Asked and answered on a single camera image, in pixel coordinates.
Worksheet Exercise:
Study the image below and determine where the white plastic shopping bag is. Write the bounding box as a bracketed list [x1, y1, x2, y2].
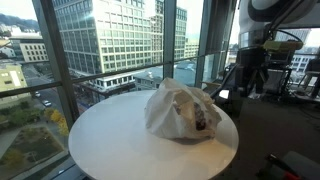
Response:
[143, 77, 223, 140]

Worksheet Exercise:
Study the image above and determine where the narrow window mullion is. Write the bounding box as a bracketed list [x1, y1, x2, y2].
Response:
[162, 0, 178, 81]

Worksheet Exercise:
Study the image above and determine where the small electronics monitor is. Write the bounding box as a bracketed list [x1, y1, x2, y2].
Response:
[266, 51, 294, 69]

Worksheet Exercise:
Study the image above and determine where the grey box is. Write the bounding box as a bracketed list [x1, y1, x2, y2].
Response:
[281, 150, 320, 180]

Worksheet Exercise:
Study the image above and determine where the red and black tool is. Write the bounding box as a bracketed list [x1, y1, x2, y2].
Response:
[256, 153, 303, 180]

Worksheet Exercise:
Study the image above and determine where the dark window handrail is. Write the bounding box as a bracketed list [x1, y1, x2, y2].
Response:
[0, 49, 234, 99]

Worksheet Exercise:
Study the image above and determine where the round white table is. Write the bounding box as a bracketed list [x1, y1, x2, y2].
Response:
[68, 89, 240, 180]

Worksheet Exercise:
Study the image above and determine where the wide slanted window mullion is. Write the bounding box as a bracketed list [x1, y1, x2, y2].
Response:
[31, 0, 81, 129]

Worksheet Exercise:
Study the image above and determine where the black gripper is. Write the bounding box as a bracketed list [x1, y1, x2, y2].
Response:
[235, 46, 268, 98]

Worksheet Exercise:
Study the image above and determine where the black equipment cart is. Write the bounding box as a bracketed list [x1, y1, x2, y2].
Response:
[264, 64, 294, 98]

